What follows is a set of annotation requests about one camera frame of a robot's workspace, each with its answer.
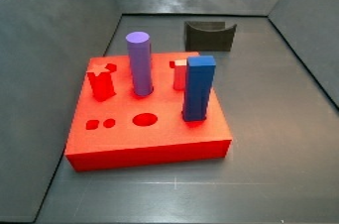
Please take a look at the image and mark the purple cylinder peg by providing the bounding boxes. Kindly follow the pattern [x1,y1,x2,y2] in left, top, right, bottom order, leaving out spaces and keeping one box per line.
[125,32,153,96]

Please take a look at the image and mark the red peg board fixture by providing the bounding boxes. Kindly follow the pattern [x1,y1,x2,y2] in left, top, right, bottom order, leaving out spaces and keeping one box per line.
[65,53,232,171]

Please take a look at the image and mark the red star peg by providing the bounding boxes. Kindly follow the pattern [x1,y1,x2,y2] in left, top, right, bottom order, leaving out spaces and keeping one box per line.
[85,63,116,102]

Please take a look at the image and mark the red square peg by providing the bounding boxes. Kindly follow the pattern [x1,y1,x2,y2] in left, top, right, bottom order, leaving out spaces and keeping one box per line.
[173,59,186,90]

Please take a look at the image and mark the tall blue square peg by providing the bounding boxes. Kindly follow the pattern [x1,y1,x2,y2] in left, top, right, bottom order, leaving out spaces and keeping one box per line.
[182,56,216,122]

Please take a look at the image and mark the black curved regrasp stand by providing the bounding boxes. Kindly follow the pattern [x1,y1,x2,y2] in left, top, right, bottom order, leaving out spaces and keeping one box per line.
[184,21,237,52]

